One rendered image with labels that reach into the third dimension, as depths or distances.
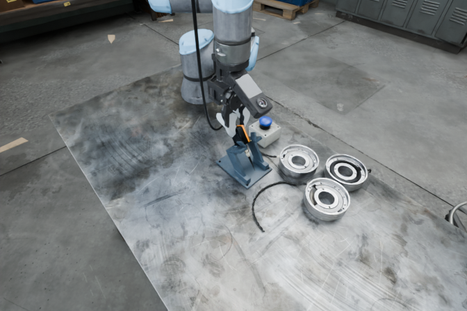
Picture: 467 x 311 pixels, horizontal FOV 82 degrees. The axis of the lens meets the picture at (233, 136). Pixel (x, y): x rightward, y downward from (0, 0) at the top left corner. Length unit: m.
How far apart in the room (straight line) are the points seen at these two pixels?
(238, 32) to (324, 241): 0.49
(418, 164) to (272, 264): 1.72
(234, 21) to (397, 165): 1.78
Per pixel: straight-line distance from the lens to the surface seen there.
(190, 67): 0.95
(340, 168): 0.80
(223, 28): 0.54
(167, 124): 0.93
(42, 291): 1.71
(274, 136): 0.84
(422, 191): 2.06
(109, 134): 0.96
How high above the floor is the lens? 1.39
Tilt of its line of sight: 43 degrees down
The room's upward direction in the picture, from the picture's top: straight up
